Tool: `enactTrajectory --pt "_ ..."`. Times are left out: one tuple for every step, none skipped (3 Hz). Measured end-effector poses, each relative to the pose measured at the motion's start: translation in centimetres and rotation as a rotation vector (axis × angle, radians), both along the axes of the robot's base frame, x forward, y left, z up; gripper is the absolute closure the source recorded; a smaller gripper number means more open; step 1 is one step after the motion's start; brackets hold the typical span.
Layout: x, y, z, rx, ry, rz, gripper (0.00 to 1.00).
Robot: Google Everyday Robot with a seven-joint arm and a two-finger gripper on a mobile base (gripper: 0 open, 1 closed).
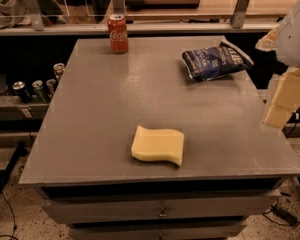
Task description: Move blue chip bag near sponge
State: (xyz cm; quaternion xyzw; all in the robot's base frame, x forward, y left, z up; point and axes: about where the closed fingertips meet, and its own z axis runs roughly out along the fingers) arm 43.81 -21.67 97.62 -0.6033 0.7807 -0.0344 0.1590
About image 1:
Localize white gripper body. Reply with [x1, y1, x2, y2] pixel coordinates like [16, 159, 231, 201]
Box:
[276, 0, 300, 68]

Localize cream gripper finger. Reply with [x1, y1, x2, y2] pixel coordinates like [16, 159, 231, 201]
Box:
[255, 27, 278, 52]
[263, 67, 300, 128]

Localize blue chip bag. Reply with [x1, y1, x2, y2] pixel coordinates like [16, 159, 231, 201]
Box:
[182, 39, 254, 81]

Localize yellow sponge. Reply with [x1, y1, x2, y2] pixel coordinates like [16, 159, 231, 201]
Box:
[131, 125, 184, 166]

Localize grey drawer cabinet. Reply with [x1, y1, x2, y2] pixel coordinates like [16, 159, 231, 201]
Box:
[20, 36, 300, 240]

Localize black power adapter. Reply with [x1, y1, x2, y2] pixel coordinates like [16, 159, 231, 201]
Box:
[272, 206, 299, 226]

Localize red Coca-Cola can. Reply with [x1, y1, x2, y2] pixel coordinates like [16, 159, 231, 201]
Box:
[108, 14, 128, 53]

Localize orange drink can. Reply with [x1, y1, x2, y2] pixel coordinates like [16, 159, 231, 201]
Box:
[53, 63, 65, 81]

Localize silver drink can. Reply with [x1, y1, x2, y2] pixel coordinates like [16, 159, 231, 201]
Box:
[46, 79, 57, 97]

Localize green drink can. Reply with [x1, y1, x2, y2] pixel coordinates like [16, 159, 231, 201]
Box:
[32, 80, 48, 103]

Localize dark blue drink can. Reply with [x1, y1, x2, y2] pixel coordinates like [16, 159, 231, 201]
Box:
[12, 81, 32, 103]

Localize grey cloth pile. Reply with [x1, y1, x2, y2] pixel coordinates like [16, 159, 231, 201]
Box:
[0, 0, 62, 31]

